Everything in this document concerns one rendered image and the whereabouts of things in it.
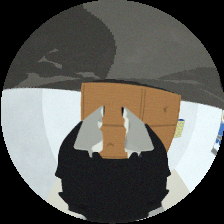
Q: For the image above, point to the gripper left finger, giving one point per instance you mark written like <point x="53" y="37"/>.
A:
<point x="85" y="138"/>

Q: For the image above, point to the tan wooden chest of drawers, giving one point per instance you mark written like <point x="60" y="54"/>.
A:
<point x="107" y="126"/>

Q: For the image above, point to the brown wooden drawer front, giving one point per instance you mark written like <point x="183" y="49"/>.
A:
<point x="116" y="139"/>
<point x="157" y="107"/>
<point x="165" y="135"/>
<point x="112" y="97"/>

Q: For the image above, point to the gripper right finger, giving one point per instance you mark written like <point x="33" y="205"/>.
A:
<point x="142" y="139"/>

